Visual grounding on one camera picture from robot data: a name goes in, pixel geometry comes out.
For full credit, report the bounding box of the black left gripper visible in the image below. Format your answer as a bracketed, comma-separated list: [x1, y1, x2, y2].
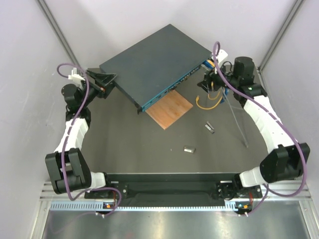
[80, 70, 117, 108]

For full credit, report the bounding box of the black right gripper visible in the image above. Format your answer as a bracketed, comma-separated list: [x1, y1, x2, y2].
[197, 61, 240, 94]

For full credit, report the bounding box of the dark transceiver module pair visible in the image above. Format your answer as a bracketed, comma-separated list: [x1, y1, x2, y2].
[205, 121, 215, 134]

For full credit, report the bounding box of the grey ethernet cable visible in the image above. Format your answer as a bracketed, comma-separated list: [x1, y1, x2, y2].
[219, 94, 250, 148]

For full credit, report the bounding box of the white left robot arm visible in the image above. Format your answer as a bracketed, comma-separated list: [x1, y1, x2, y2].
[45, 68, 117, 198]

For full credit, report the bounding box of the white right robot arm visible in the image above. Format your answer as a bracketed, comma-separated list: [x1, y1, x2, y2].
[198, 57, 310, 197]

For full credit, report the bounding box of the wooden board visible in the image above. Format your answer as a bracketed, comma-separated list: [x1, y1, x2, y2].
[146, 90, 193, 130]

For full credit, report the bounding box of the silver transceiver module bottom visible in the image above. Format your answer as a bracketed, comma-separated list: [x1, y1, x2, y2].
[183, 146, 196, 154]

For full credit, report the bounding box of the blue ethernet cable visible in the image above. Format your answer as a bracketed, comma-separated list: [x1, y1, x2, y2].
[202, 61, 229, 104]

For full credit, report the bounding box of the yellow ethernet cable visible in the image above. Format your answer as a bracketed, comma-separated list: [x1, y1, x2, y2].
[196, 59, 224, 110]

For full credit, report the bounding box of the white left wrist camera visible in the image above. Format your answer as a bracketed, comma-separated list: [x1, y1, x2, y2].
[67, 68, 86, 85]

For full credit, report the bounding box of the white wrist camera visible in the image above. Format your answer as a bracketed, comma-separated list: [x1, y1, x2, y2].
[211, 49, 228, 74]
[67, 68, 86, 85]

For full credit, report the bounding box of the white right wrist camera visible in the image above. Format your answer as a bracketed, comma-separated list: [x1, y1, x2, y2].
[211, 49, 228, 74]

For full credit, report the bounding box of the dark blue network switch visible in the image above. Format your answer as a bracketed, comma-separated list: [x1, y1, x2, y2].
[100, 24, 211, 113]

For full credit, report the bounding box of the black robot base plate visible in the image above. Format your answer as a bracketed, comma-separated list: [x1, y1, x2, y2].
[84, 173, 262, 207]

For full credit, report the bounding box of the grey slotted cable duct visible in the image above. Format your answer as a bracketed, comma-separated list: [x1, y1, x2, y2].
[49, 200, 251, 212]

